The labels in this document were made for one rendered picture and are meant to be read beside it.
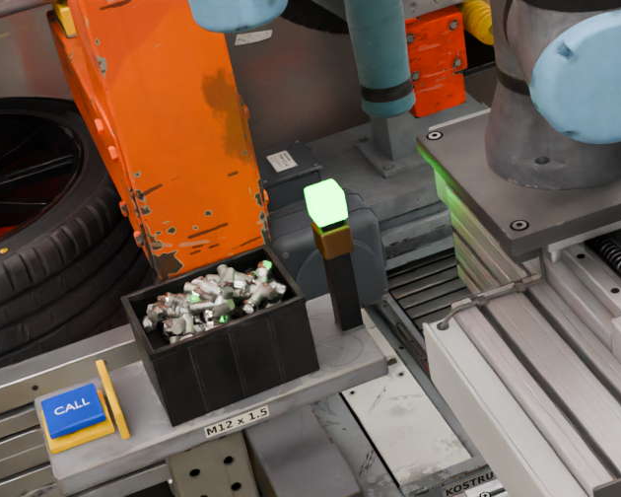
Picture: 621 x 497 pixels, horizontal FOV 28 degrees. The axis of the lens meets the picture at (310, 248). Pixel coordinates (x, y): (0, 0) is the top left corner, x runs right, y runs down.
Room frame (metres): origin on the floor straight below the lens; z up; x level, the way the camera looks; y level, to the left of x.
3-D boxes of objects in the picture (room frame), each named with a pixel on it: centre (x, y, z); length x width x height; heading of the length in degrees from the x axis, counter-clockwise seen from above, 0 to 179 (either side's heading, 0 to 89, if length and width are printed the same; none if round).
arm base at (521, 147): (1.00, -0.26, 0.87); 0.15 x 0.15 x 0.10
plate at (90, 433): (1.21, 0.33, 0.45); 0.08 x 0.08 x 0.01; 13
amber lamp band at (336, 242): (1.29, -0.03, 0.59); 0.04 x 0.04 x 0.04; 13
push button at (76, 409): (1.21, 0.33, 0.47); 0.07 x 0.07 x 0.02; 13
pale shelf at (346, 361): (1.25, 0.16, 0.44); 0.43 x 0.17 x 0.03; 103
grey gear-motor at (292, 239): (1.79, 0.01, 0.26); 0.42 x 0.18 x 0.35; 13
